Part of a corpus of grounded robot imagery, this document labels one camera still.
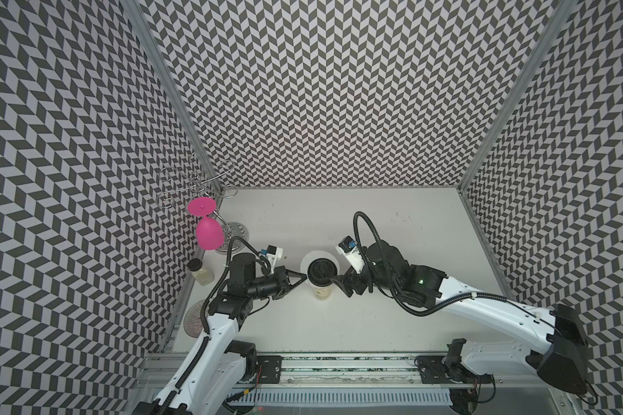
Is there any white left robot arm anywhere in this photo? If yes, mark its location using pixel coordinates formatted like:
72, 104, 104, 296
133, 237, 307, 414

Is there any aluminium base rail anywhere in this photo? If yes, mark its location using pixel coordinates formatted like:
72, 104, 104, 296
134, 351, 572, 415

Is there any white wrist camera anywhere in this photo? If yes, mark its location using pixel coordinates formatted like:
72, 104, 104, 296
336, 236, 365, 274
261, 245, 283, 274

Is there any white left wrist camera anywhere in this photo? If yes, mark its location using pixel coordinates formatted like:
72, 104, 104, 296
261, 245, 283, 274

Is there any pink plastic wine glass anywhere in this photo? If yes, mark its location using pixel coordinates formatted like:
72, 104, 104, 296
187, 196, 225, 251

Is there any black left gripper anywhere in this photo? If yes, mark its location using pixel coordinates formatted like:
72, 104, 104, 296
247, 265, 307, 300

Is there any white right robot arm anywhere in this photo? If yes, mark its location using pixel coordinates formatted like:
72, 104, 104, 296
332, 211, 590, 395

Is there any small black-capped spice jar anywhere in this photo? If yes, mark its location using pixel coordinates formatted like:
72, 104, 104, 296
187, 258, 215, 285

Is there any chrome wire glass rack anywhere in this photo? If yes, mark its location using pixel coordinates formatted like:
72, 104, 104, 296
155, 161, 249, 255

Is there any printed paper milk tea cup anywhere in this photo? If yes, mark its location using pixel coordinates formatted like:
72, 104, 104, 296
311, 285, 332, 300

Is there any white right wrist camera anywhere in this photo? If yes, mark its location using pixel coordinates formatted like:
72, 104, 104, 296
336, 236, 365, 274

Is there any black plastic cup lid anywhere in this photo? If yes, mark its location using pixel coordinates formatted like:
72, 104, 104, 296
307, 258, 338, 286

